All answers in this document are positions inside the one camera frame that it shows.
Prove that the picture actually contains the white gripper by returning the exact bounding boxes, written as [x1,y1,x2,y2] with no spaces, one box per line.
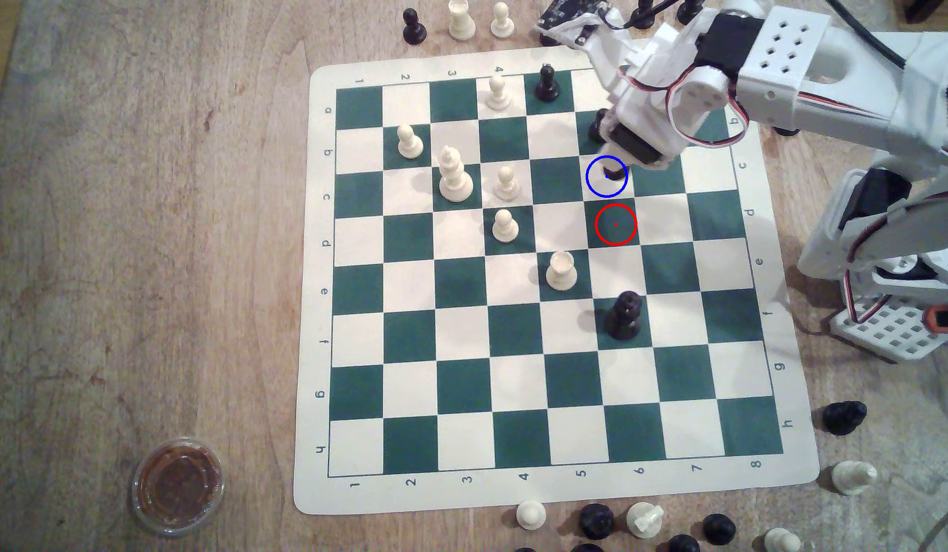
[599,17,734,168]

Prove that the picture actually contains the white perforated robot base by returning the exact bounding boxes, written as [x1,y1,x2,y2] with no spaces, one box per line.
[829,290,948,364]

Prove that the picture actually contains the green white chess mat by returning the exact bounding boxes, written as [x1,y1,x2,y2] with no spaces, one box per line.
[293,46,821,516]

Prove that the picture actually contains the white rook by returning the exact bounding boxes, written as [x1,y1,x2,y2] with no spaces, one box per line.
[545,250,579,292]

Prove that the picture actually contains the black knight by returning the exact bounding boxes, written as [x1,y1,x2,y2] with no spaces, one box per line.
[820,401,868,436]

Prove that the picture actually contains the clear cup with brown liquid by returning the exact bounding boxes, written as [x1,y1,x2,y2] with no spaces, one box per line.
[131,438,227,537]

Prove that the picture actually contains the black camera board with mount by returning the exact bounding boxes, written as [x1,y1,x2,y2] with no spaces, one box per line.
[535,0,637,85]

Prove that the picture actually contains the black camera cable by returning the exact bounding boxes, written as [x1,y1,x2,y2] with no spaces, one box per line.
[825,0,913,70]

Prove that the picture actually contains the red black servo wires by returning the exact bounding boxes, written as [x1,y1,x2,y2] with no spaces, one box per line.
[842,253,948,327]

